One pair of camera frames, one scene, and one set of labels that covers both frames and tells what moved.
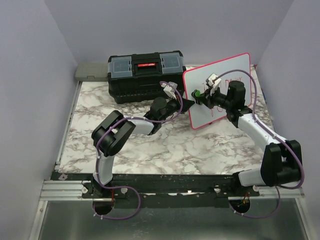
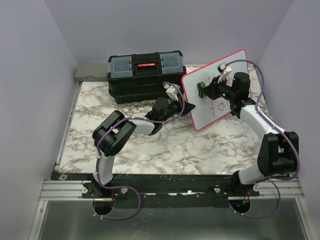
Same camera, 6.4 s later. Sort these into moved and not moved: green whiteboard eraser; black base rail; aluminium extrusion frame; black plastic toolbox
Moved: green whiteboard eraser
Not moved: aluminium extrusion frame; black base rail; black plastic toolbox
